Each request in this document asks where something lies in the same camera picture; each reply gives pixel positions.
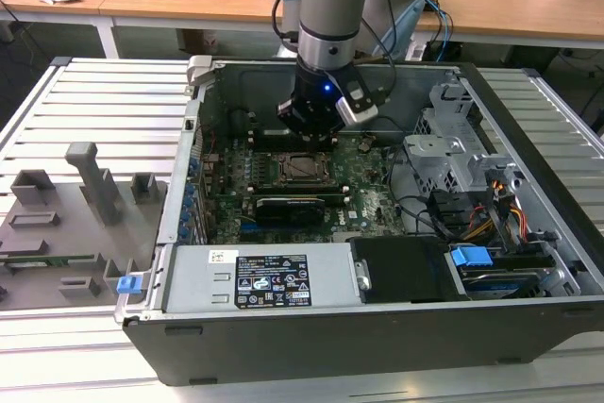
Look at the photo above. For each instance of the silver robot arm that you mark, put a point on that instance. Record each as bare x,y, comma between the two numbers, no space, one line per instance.
330,6

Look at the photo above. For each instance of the black graphics card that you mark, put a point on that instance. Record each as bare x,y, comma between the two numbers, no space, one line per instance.
290,212

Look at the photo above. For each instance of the hard disk in blue carrier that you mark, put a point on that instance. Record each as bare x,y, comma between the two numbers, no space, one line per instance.
472,259

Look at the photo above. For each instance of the pale blue teach pendant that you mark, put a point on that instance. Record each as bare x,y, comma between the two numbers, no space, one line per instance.
406,25

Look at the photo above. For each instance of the grey power supply unit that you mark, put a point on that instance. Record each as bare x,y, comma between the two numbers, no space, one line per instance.
198,280

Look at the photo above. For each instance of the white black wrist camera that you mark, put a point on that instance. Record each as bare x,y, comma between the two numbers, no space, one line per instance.
357,108

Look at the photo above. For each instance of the CPU socket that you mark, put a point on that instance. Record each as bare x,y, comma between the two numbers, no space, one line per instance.
279,172

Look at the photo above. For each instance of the metal socket locking lever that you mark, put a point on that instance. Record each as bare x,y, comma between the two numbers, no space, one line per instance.
307,153
307,182

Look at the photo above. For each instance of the grey parts rack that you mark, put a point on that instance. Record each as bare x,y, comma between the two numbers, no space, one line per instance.
56,242

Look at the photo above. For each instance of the silver coin battery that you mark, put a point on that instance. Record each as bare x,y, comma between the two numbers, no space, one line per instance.
364,144

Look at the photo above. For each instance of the open black PC case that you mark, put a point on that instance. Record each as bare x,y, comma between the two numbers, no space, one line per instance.
330,351

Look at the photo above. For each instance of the silver topped green CPU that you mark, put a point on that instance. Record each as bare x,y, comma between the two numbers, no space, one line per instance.
304,167

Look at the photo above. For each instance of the green motherboard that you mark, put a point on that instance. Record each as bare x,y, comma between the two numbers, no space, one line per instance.
368,214

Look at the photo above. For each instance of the grey bracket wrist camera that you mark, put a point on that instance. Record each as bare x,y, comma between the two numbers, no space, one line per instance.
285,110

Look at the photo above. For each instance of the green RAM stick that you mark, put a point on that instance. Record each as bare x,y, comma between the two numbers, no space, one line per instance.
71,258

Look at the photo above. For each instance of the blue case latch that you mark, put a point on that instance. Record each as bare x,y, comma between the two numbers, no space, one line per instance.
129,285

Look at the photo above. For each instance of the silver perforated drive cage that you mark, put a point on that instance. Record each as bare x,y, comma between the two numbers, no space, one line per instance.
439,148

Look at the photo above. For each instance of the black plastic shroud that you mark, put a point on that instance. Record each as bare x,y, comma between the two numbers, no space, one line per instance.
401,271

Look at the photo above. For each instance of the wooden desk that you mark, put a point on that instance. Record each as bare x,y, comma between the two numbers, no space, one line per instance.
189,2
47,9

